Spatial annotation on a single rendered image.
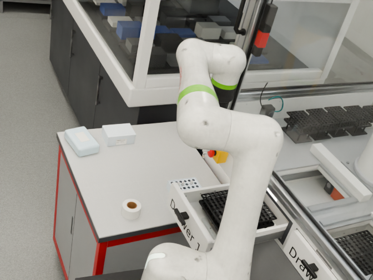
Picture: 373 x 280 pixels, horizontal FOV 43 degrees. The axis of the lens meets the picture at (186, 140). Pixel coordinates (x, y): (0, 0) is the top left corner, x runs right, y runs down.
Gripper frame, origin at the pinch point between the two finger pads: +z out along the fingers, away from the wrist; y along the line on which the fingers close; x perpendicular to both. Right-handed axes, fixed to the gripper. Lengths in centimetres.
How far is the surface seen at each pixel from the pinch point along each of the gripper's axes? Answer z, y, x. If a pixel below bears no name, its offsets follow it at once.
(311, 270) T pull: 9, 57, 12
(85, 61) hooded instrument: 45, -144, -6
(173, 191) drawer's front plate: 9.5, 13.7, -17.8
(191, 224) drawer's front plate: 10.3, 29.3, -17.4
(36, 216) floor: 100, -70, -48
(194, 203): 16.4, 14.5, -8.0
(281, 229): 12.0, 37.5, 14.8
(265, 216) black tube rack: 10.1, 31.8, 10.7
